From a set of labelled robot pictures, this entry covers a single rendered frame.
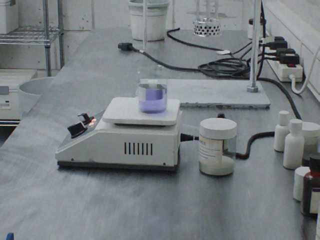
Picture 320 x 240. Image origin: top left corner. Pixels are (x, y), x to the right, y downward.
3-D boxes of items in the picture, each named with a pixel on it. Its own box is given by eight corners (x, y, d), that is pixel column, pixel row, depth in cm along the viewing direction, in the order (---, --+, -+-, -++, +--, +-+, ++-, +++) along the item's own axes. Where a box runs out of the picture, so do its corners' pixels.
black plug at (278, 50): (269, 59, 158) (270, 51, 157) (267, 55, 162) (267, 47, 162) (296, 59, 158) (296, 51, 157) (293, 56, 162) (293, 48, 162)
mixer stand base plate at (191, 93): (133, 105, 131) (133, 101, 131) (139, 82, 150) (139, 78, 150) (271, 108, 131) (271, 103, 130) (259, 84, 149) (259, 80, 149)
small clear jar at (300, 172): (301, 206, 86) (304, 178, 85) (287, 195, 89) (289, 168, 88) (324, 202, 87) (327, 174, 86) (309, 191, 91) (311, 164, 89)
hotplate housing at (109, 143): (54, 167, 98) (52, 121, 96) (73, 140, 111) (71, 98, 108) (190, 174, 96) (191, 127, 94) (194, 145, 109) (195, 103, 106)
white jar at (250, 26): (268, 38, 207) (270, 19, 205) (258, 40, 203) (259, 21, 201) (254, 35, 211) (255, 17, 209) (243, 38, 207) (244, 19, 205)
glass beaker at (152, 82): (163, 120, 96) (164, 71, 93) (131, 117, 97) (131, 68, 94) (173, 109, 101) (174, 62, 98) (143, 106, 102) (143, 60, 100)
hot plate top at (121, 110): (100, 123, 96) (100, 117, 95) (113, 101, 107) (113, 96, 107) (175, 126, 95) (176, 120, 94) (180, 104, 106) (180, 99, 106)
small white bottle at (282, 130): (273, 151, 106) (275, 113, 104) (274, 146, 109) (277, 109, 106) (288, 152, 106) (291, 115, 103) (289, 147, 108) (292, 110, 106)
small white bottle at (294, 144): (304, 170, 98) (308, 123, 96) (285, 170, 98) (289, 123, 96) (299, 162, 101) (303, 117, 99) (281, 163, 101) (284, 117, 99)
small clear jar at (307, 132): (300, 160, 102) (302, 131, 101) (286, 150, 107) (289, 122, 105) (323, 157, 104) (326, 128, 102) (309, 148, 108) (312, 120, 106)
